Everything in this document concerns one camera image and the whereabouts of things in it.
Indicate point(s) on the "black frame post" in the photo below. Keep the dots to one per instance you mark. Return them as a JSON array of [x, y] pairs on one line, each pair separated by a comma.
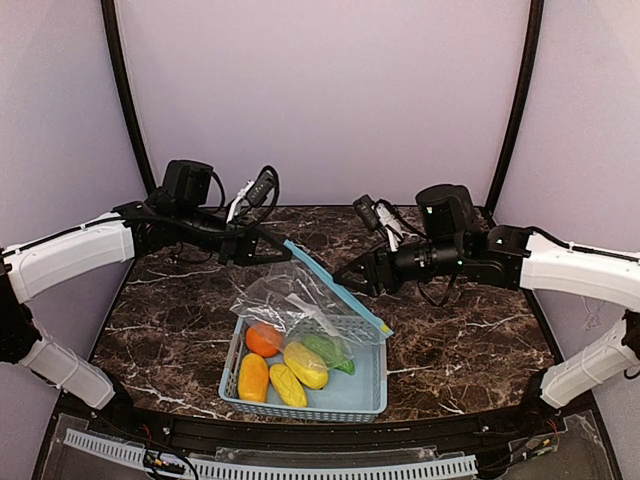
[[116, 52], [516, 114]]

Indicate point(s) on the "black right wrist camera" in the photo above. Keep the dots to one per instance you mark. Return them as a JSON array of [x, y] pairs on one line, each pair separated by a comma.
[[446, 209]]

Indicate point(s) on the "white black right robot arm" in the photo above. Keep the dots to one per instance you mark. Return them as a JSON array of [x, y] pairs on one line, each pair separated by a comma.
[[530, 259]]

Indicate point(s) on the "black frame post right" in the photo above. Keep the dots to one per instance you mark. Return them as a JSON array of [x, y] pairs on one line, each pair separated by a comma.
[[516, 114]]

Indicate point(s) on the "orange yellow toy mango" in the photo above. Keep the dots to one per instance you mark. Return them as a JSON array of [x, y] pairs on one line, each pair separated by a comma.
[[253, 378]]

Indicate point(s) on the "black frame post left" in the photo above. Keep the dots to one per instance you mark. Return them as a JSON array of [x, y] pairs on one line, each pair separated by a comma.
[[116, 52]]

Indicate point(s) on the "green toy bitter gourd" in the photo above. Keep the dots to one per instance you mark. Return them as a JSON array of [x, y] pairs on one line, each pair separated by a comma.
[[331, 352]]

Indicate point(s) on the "orange toy fruit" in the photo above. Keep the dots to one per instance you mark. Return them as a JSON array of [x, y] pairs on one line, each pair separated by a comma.
[[264, 340]]

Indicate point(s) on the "clear zip bag blue zipper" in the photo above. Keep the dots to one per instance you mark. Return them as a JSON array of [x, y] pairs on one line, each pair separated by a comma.
[[299, 298]]

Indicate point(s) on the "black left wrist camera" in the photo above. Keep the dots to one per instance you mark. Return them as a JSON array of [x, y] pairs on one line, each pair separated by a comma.
[[188, 181]]

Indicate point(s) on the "yellow wrinkled toy fruit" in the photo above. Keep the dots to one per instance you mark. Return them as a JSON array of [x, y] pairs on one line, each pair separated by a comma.
[[287, 386]]

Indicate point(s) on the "black table front rail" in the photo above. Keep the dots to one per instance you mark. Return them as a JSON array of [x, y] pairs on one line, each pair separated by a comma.
[[476, 432]]

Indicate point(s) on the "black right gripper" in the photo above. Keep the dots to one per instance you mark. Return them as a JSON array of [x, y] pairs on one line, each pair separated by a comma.
[[383, 274]]

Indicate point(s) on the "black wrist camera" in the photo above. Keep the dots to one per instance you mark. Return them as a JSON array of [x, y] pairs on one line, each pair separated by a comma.
[[188, 181], [446, 209]]

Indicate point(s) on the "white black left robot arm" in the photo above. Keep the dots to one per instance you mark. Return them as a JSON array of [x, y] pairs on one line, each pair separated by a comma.
[[130, 231]]

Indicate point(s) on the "white slotted cable duct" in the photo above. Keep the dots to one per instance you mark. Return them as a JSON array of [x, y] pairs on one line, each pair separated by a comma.
[[229, 463]]

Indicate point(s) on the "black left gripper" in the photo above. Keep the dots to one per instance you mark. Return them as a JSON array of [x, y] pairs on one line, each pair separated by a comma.
[[241, 248]]

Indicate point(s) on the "light blue perforated plastic basket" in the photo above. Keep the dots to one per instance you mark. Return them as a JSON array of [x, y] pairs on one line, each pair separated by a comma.
[[346, 398]]

